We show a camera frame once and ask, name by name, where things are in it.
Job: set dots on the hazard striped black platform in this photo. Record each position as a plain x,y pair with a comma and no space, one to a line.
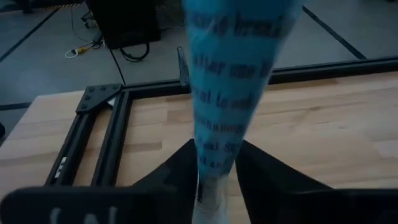
37,3

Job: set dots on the black equipment box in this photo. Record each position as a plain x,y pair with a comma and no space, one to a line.
124,21

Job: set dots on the light blue cereal box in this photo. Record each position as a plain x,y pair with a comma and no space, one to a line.
227,77

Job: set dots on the white and yellow plug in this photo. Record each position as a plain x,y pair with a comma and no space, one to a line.
79,50

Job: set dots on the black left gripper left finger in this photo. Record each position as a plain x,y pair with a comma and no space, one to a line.
177,174

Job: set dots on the black aluminium table frame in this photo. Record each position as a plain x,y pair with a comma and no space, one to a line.
115,130

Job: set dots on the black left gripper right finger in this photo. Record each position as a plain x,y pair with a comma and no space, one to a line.
267,186

